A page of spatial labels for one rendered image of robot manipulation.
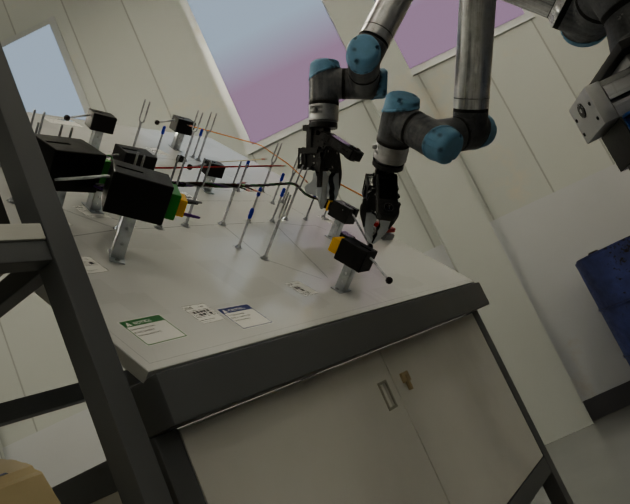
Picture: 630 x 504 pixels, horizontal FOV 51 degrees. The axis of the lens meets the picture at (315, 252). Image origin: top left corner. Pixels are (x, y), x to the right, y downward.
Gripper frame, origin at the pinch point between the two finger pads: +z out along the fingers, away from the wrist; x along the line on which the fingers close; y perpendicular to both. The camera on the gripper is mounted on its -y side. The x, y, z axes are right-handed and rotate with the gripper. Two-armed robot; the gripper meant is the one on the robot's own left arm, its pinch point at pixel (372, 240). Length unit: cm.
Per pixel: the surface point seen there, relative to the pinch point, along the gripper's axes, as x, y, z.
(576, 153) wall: -173, 232, 68
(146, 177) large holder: 47, -42, -33
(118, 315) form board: 47, -62, -23
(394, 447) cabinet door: 2, -55, 8
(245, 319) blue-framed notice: 30, -53, -17
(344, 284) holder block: 10.8, -28.3, -6.9
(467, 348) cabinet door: -25.7, -13.0, 20.2
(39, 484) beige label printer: 50, -87, -21
